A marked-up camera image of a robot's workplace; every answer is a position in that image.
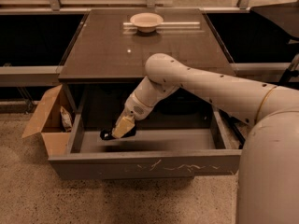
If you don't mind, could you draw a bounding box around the grey cabinet with glossy top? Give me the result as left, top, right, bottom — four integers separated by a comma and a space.
57, 7, 236, 133

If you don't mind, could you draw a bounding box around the crumpled packet in box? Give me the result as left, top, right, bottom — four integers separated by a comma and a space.
60, 106, 72, 132

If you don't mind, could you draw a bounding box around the open cardboard box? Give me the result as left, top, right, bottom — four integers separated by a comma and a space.
22, 85, 73, 157

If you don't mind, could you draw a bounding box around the open grey top drawer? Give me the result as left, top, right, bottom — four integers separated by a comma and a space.
47, 87, 244, 181

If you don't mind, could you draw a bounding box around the black chocolate bar wrapper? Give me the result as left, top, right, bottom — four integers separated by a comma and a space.
100, 127, 136, 141

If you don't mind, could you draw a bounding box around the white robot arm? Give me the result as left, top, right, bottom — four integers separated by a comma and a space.
112, 53, 299, 224

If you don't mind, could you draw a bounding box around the white ceramic bowl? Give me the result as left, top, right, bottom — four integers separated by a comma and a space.
130, 13, 164, 33

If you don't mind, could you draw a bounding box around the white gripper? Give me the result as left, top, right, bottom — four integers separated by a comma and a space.
112, 93, 152, 139

